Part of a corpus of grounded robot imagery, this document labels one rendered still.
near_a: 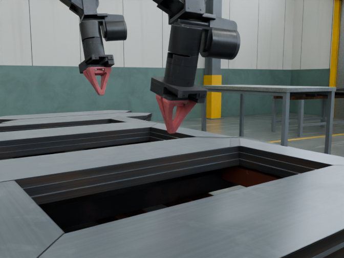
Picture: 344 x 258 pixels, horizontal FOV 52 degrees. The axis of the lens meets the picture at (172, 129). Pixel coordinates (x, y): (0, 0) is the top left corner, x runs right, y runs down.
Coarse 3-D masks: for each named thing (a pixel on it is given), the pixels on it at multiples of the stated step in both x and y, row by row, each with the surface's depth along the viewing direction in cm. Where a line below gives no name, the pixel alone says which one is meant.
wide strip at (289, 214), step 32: (256, 192) 55; (288, 192) 55; (320, 192) 55; (128, 224) 43; (160, 224) 43; (192, 224) 43; (224, 224) 43; (256, 224) 43; (288, 224) 43; (320, 224) 43; (64, 256) 36; (96, 256) 36; (128, 256) 36; (160, 256) 36; (192, 256) 36; (224, 256) 36; (256, 256) 36
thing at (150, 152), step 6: (132, 144) 96; (138, 144) 96; (144, 144) 96; (132, 150) 88; (138, 150) 88; (144, 150) 88; (150, 150) 88; (156, 150) 88; (162, 150) 88; (144, 156) 81; (150, 156) 81; (156, 156) 81; (162, 156) 81; (168, 156) 81
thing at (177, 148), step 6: (150, 144) 96; (156, 144) 96; (162, 144) 96; (168, 144) 96; (174, 144) 96; (180, 144) 96; (168, 150) 88; (174, 150) 88; (180, 150) 88; (186, 150) 88; (192, 150) 88; (198, 150) 88; (204, 150) 88
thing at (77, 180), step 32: (0, 128) 132; (32, 128) 138; (160, 160) 80; (192, 160) 85; (224, 160) 91; (256, 160) 89; (288, 160) 82; (32, 192) 64; (64, 192) 66; (96, 192) 70; (288, 256) 36; (320, 256) 39
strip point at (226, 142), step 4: (200, 140) 102; (204, 140) 102; (208, 140) 102; (212, 140) 102; (216, 140) 102; (220, 140) 102; (224, 140) 102; (228, 140) 102; (220, 144) 96; (224, 144) 96; (228, 144) 96
